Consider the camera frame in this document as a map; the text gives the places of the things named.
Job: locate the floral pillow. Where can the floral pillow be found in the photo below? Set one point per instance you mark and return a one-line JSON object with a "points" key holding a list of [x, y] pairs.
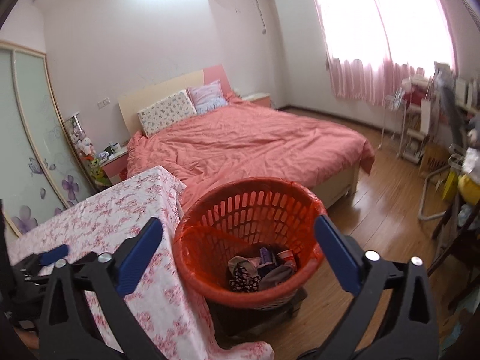
{"points": [[167, 112]]}

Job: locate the cluttered desk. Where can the cluttered desk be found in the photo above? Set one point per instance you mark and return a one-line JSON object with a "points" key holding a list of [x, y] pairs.
{"points": [[416, 90]]}

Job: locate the red plastic basket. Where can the red plastic basket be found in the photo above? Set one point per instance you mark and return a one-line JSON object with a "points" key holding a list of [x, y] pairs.
{"points": [[243, 210]]}

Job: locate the flower print sliding wardrobe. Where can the flower print sliding wardrobe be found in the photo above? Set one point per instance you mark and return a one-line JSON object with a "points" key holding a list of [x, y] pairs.
{"points": [[30, 138]]}

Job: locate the grey chair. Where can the grey chair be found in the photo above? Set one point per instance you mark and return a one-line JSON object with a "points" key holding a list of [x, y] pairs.
{"points": [[452, 108]]}

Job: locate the yellow bag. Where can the yellow bag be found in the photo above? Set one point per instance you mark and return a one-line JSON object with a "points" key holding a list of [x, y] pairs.
{"points": [[465, 187]]}

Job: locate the plush toy display column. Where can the plush toy display column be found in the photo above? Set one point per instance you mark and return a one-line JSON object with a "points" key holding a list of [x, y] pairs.
{"points": [[86, 150]]}

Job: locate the pink curtain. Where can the pink curtain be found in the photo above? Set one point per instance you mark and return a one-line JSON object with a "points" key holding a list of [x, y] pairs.
{"points": [[356, 78]]}

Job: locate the bed frame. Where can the bed frame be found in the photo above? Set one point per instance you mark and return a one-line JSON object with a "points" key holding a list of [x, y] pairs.
{"points": [[337, 187]]}

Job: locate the white mug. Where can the white mug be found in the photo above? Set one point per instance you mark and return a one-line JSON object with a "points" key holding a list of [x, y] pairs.
{"points": [[114, 148]]}

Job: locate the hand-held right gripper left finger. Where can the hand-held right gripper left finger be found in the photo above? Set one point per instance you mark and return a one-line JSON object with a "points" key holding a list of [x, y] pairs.
{"points": [[138, 258]]}

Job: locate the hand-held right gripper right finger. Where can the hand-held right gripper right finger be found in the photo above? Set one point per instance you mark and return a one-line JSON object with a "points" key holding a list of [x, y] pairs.
{"points": [[335, 255]]}

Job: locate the bed headboard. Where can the bed headboard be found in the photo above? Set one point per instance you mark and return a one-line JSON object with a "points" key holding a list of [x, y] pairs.
{"points": [[157, 90]]}

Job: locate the pink floral tablecloth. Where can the pink floral tablecloth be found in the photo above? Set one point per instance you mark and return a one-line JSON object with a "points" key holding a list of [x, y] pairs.
{"points": [[112, 210]]}

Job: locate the air conditioner pipe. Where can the air conditioner pipe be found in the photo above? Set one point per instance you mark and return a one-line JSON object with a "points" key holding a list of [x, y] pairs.
{"points": [[262, 15]]}

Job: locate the dark wooden chair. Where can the dark wooden chair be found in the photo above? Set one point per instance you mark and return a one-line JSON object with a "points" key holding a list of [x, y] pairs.
{"points": [[457, 247]]}

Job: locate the pink striped pillow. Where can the pink striped pillow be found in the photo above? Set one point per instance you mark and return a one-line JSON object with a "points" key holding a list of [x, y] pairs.
{"points": [[208, 95]]}

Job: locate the cardboard box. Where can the cardboard box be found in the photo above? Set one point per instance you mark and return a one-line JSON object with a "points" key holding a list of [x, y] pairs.
{"points": [[435, 159]]}

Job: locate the salmon duvet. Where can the salmon duvet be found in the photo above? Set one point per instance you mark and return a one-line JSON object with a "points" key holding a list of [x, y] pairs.
{"points": [[255, 142]]}

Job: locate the pink nightstand with mugs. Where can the pink nightstand with mugs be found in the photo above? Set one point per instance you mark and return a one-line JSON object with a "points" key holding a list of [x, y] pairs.
{"points": [[116, 165]]}

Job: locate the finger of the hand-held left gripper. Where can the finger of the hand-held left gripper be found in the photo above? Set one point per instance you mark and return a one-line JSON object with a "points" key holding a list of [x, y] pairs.
{"points": [[54, 254]]}

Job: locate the dark stool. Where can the dark stool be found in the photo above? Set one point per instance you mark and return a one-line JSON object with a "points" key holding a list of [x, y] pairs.
{"points": [[255, 318]]}

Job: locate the blue box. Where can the blue box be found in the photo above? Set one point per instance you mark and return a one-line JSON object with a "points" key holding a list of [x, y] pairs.
{"points": [[267, 255]]}

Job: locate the red white noodle cup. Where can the red white noodle cup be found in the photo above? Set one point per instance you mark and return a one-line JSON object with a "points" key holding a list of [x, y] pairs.
{"points": [[287, 259]]}

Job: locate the light blue snack packet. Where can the light blue snack packet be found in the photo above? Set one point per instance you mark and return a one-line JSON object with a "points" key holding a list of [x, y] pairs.
{"points": [[275, 277]]}

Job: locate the white bent tube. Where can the white bent tube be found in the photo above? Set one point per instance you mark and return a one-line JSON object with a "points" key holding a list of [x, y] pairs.
{"points": [[425, 195]]}

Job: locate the wall switch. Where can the wall switch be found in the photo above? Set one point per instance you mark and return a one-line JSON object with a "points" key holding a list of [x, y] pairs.
{"points": [[104, 102]]}

